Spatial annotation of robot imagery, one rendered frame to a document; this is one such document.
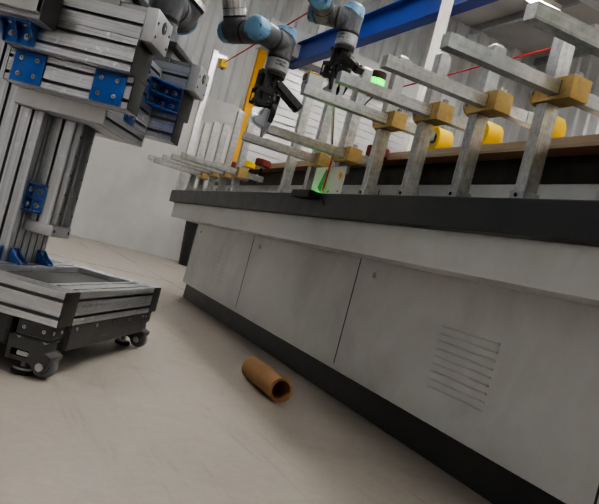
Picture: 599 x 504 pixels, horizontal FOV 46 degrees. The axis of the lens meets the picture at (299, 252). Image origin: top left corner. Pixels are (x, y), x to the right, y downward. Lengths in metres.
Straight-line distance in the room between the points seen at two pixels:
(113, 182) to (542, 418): 8.76
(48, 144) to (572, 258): 1.52
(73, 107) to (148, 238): 8.11
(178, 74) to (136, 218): 7.75
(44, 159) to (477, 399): 1.42
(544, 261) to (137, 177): 8.88
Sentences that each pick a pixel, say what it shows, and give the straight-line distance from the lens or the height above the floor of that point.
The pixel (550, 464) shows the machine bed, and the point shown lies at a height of 0.16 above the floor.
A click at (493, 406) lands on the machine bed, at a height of 0.23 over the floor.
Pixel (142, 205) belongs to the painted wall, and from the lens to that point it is 10.14.
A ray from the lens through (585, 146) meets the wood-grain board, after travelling 1.76.
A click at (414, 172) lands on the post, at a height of 0.78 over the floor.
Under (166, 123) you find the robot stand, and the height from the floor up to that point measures 0.78.
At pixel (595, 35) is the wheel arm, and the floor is 0.95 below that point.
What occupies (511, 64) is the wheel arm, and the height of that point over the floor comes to 0.95.
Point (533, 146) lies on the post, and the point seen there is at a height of 0.82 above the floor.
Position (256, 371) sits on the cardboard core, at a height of 0.06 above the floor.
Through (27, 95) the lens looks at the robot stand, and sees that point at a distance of 2.19.
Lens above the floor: 0.45
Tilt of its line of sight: 1 degrees up
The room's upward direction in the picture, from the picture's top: 15 degrees clockwise
